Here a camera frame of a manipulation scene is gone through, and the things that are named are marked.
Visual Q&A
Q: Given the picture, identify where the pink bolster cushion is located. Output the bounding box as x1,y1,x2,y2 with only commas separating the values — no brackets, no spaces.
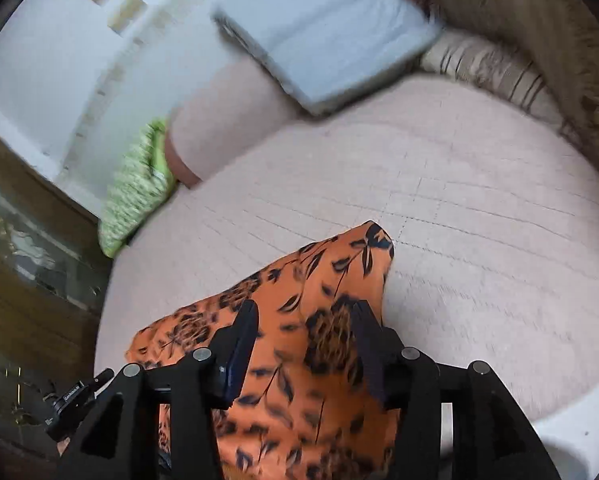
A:
166,55,300,191

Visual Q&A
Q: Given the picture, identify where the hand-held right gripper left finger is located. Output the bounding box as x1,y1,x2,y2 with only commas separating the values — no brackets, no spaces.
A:
56,300,260,480

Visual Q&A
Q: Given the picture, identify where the striped beige cushion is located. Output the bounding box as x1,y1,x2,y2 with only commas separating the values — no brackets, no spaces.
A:
419,30,565,126

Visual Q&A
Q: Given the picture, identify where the grey-blue pillow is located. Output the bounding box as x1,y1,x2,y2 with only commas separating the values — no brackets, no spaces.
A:
212,0,443,116

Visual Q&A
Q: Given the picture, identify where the pink quilted bed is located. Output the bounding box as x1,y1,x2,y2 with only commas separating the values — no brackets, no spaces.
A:
94,77,599,431

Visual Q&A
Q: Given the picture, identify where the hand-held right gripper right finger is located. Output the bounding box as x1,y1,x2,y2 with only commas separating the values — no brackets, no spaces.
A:
349,300,560,480

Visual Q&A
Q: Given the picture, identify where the orange floral blouse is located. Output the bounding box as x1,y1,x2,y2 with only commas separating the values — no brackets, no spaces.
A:
126,220,405,480

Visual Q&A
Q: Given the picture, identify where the green patterned pillow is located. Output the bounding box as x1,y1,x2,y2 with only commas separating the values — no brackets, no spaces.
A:
98,117,180,258

